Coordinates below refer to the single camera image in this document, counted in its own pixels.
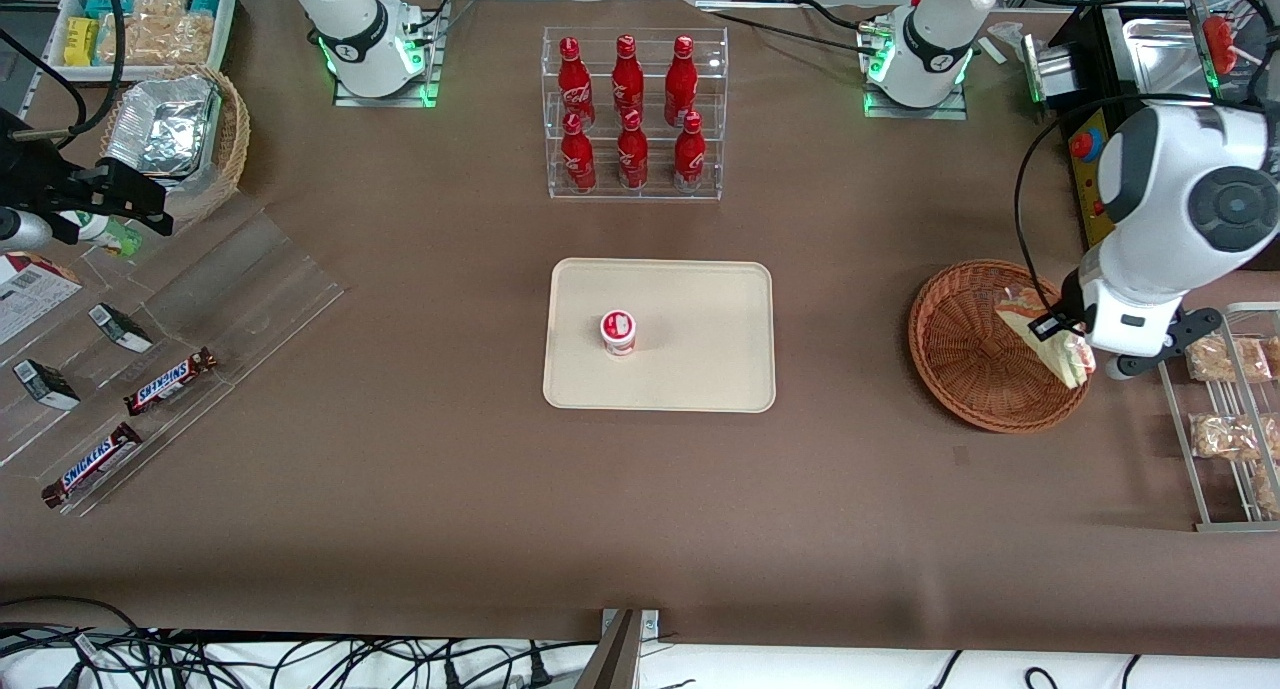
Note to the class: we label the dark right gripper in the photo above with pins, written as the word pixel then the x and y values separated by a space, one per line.
pixel 38 188

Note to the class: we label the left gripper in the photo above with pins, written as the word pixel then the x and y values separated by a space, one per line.
pixel 1069 296

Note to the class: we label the triangle sandwich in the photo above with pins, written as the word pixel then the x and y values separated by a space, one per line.
pixel 1025 309

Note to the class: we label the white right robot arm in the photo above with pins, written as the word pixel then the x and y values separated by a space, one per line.
pixel 350 19

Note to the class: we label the silver foil tray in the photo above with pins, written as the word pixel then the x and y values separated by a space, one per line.
pixel 165 124

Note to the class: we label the round brown wicker basket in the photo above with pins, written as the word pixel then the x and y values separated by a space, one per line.
pixel 960 369

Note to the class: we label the tan wicker basket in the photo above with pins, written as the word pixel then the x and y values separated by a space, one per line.
pixel 232 139

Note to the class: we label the beige plastic tray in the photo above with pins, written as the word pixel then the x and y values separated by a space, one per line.
pixel 700 339

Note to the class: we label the green white drink cup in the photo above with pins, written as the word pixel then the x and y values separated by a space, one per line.
pixel 105 234

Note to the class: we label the small black white box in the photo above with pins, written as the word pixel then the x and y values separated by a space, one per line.
pixel 45 384
pixel 120 327

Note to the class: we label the white carton with barcode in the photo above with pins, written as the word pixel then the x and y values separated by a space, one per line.
pixel 30 294

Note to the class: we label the clear acrylic stepped display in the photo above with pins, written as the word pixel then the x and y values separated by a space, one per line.
pixel 250 289

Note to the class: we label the yellow panel with red button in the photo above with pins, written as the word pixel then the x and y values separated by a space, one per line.
pixel 1088 184

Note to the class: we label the beige snack bag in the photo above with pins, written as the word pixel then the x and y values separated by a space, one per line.
pixel 130 41
pixel 160 2
pixel 190 39

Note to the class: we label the yellow snack packet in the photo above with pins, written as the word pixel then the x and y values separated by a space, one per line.
pixel 80 41

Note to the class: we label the clear bag of crackers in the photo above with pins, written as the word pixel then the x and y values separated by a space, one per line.
pixel 1235 359
pixel 1268 489
pixel 1274 354
pixel 1225 436

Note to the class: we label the brown Snickers bar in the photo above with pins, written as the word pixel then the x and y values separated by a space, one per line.
pixel 92 464
pixel 170 381

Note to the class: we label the teal snack packet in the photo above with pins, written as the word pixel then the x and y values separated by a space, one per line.
pixel 105 6
pixel 204 2

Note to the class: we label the white plastic bin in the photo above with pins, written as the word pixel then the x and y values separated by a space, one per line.
pixel 228 19

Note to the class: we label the silver metal box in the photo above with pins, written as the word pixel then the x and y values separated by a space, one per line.
pixel 1050 69

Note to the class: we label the steel food pan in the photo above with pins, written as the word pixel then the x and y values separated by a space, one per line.
pixel 1160 59

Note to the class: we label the black food warmer case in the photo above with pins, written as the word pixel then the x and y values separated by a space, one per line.
pixel 1085 39

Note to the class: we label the clear plastic wrapper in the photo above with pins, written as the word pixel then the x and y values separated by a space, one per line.
pixel 1005 39

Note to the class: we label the red skewered snack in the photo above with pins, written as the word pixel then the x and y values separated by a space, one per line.
pixel 1220 44

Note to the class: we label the red cola bottle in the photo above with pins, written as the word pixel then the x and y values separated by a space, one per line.
pixel 627 74
pixel 577 159
pixel 689 159
pixel 572 79
pixel 681 79
pixel 632 157

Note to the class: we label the clear acrylic bottle rack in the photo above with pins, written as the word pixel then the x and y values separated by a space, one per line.
pixel 650 184

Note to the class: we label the white cup with red lid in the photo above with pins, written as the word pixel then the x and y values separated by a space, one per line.
pixel 618 331

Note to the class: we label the brown table cover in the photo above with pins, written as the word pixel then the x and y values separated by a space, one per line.
pixel 640 519

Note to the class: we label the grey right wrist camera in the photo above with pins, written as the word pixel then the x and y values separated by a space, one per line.
pixel 20 229

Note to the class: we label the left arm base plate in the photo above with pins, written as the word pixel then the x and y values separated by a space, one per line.
pixel 955 109

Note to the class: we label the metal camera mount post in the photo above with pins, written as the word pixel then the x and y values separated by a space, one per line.
pixel 615 659

